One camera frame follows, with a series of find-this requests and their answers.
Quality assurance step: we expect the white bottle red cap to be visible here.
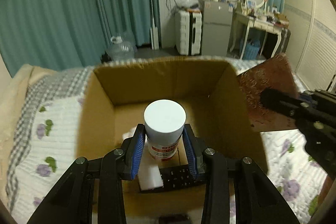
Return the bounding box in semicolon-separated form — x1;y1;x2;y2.
143;100;186;161

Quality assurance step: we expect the white suitcase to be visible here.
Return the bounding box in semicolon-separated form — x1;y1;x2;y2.
175;10;202;56

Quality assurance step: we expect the pink rose card case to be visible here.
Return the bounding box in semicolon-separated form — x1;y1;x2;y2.
237;53;298;132

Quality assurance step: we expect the white block in box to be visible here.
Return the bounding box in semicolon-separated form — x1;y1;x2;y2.
122;127;165;192

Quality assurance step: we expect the black remote control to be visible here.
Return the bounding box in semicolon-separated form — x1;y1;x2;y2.
155;165;206;192

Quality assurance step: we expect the dark checked suitcase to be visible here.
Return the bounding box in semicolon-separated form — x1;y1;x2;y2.
275;28;291;55

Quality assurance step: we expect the silver mini fridge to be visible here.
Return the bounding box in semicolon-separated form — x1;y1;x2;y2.
201;1;233;57

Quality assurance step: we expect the clear plastic bag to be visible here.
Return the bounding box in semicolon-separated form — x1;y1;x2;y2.
176;0;199;10

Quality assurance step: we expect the large clear water jug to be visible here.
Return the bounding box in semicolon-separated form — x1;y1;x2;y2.
106;36;135;61

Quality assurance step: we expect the large green curtain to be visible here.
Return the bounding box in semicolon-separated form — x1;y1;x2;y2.
1;0;159;76

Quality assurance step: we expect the floral quilted bedspread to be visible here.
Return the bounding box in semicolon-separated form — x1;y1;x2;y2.
8;66;329;224

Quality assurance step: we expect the white flat mop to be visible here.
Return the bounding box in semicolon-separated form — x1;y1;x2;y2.
150;0;159;51

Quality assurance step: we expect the grey checked bed sheet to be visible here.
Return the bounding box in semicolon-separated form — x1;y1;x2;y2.
4;56;308;212

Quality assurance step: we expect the white dressing table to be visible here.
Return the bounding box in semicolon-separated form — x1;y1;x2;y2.
230;10;285;60

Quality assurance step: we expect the white louvred wardrobe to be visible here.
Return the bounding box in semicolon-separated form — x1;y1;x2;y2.
284;0;335;90

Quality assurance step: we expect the brown cardboard box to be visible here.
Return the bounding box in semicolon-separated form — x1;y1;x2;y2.
76;57;269;224

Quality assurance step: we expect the beige blanket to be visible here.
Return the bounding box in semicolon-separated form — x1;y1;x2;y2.
1;64;56;203

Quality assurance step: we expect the blue laundry basket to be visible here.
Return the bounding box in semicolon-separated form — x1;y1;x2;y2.
243;39;260;60

